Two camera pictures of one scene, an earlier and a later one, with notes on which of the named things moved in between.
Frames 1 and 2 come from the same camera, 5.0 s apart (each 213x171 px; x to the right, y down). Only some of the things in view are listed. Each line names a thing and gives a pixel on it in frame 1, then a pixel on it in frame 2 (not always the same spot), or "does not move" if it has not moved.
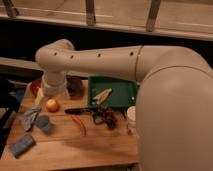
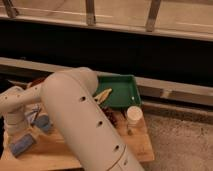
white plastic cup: (131, 116) does not move
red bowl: (34, 85) does not move
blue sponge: (22, 145) does not move
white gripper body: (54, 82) to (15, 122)
